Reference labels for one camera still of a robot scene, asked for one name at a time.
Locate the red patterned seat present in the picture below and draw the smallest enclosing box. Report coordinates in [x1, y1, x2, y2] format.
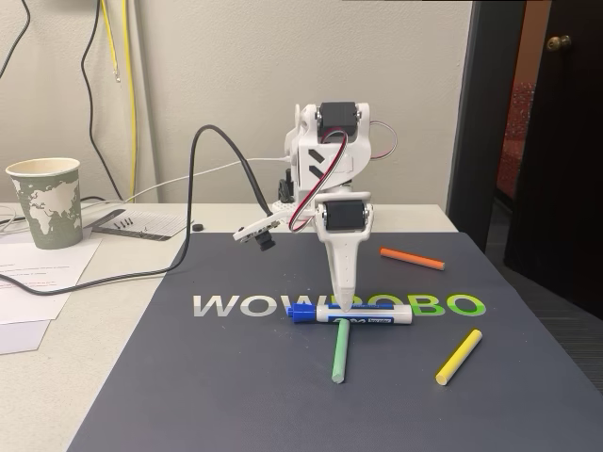
[494, 81, 539, 201]

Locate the black wall cable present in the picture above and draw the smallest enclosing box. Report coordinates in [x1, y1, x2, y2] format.
[80, 0, 126, 203]
[0, 0, 32, 80]

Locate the blue white dry-erase marker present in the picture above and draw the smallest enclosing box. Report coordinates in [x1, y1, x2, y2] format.
[284, 300, 414, 327]

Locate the orange chalk stick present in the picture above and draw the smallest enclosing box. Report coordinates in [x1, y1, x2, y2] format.
[379, 246, 447, 273]

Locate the dark grey WOWROBO mat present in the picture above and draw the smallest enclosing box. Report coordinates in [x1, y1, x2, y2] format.
[67, 231, 603, 452]

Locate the white cable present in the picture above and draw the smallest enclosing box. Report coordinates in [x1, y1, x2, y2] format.
[0, 156, 294, 235]

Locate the white camera board black lens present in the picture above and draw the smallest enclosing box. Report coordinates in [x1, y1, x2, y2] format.
[232, 206, 297, 253]

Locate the red white black servo wire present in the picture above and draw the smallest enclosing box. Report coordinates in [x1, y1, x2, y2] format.
[368, 121, 400, 162]
[287, 130, 352, 234]

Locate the dark grey door frame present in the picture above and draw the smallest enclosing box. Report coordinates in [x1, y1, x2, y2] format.
[446, 0, 528, 258]

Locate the lined paper sheet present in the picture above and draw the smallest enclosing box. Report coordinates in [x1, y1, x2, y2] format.
[91, 208, 190, 244]

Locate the green chalk stick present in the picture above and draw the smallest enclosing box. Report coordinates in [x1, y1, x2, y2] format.
[330, 319, 352, 385]

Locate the blank white paper sheet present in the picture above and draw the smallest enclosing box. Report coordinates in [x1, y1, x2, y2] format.
[0, 319, 52, 356]

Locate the yellow wire with bare end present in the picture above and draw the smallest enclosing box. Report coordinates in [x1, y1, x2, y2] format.
[101, 0, 122, 85]

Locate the dark brown door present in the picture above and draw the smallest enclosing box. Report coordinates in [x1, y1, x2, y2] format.
[502, 0, 603, 303]

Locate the black camera cable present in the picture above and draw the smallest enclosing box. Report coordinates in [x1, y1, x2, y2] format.
[0, 123, 275, 297]

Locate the yellow chalk stick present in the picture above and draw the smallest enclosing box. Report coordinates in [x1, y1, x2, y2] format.
[433, 328, 483, 388]

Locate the green world-map paper cup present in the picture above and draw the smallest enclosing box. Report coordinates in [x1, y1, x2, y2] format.
[5, 156, 86, 251]

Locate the white paper sheet red text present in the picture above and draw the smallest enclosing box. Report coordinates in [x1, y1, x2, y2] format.
[0, 230, 106, 327]

